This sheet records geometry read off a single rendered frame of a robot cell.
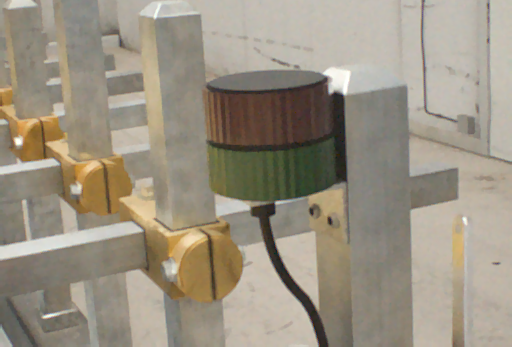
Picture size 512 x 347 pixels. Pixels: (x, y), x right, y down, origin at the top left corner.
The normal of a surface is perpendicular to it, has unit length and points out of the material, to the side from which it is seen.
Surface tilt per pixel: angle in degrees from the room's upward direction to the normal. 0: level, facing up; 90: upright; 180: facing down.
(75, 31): 90
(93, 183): 90
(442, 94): 90
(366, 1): 90
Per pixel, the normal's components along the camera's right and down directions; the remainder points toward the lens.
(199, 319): 0.43, 0.19
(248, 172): -0.33, 0.25
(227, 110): -0.59, 0.23
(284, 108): 0.22, 0.22
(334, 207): -0.90, 0.16
